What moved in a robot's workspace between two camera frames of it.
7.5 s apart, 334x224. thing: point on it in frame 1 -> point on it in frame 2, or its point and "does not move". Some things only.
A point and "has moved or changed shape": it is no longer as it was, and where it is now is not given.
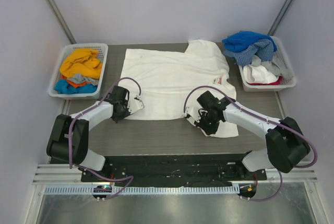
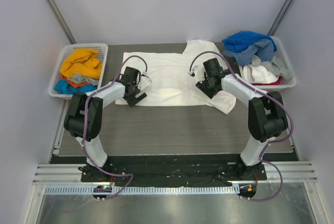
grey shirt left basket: [78, 78] does not move
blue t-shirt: [241, 40] does not move
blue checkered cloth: [263, 48] does not move
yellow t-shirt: [82, 61] does not move
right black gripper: [206, 124] -> [206, 88]
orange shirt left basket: [74, 84] does not move
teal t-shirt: [63, 86] does not move
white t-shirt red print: [170, 79] has moved or changed shape
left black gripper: [121, 110] -> [134, 97]
